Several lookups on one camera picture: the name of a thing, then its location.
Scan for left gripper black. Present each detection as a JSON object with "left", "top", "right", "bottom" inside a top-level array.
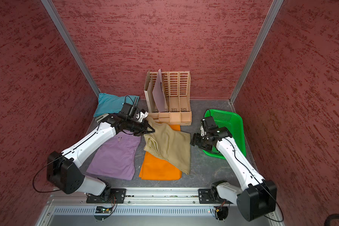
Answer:
[{"left": 126, "top": 118, "right": 154, "bottom": 136}]

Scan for beige long pants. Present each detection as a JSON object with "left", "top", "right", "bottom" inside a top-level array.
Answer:
[{"left": 144, "top": 117, "right": 191, "bottom": 175}]

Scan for green plastic basket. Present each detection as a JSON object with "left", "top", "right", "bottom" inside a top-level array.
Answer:
[{"left": 204, "top": 109, "right": 247, "bottom": 157}]

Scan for orange cloth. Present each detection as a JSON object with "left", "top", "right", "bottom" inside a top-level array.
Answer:
[{"left": 138, "top": 124, "right": 183, "bottom": 181}]

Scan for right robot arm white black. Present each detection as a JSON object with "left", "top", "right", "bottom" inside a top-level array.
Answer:
[{"left": 191, "top": 127, "right": 277, "bottom": 221}]

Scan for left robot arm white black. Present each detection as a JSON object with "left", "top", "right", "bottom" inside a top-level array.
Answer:
[{"left": 44, "top": 113, "right": 155, "bottom": 203}]

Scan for folded purple shorts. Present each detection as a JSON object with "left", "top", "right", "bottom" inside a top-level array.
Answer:
[{"left": 86, "top": 132, "right": 141, "bottom": 180}]

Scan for folded teal shirt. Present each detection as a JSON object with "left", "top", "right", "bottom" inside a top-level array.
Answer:
[{"left": 93, "top": 93, "right": 139, "bottom": 117}]

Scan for cardboard sheet in organizer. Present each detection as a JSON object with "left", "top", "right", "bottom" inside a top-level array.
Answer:
[{"left": 144, "top": 71, "right": 155, "bottom": 113}]

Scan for lilac paper folder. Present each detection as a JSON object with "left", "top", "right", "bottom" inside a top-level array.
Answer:
[{"left": 152, "top": 69, "right": 167, "bottom": 112}]

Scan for beige desk file organizer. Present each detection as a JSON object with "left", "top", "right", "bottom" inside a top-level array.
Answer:
[{"left": 149, "top": 71, "right": 192, "bottom": 126}]

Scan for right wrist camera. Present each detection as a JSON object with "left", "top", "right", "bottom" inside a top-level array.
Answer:
[{"left": 200, "top": 126, "right": 207, "bottom": 137}]

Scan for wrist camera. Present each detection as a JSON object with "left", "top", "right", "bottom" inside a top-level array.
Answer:
[
  {"left": 200, "top": 126, "right": 207, "bottom": 137},
  {"left": 136, "top": 110, "right": 148, "bottom": 123}
]

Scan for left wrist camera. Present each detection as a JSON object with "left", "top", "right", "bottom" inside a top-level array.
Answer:
[{"left": 136, "top": 110, "right": 148, "bottom": 123}]

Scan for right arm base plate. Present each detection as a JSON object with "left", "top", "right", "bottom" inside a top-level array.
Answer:
[{"left": 198, "top": 188, "right": 232, "bottom": 205}]

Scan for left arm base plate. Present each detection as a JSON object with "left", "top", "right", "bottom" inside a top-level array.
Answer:
[{"left": 86, "top": 188, "right": 127, "bottom": 204}]

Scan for black hose bottom corner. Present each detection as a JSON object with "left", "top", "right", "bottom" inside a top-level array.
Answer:
[{"left": 324, "top": 213, "right": 339, "bottom": 226}]

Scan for right aluminium corner post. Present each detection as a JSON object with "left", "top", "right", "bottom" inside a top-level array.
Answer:
[{"left": 229, "top": 0, "right": 284, "bottom": 105}]

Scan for aluminium corner post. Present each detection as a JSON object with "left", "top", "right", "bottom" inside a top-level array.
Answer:
[
  {"left": 41, "top": 0, "right": 100, "bottom": 97},
  {"left": 229, "top": 0, "right": 284, "bottom": 105}
]

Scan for left aluminium corner post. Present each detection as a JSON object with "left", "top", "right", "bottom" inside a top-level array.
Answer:
[{"left": 41, "top": 0, "right": 100, "bottom": 97}]

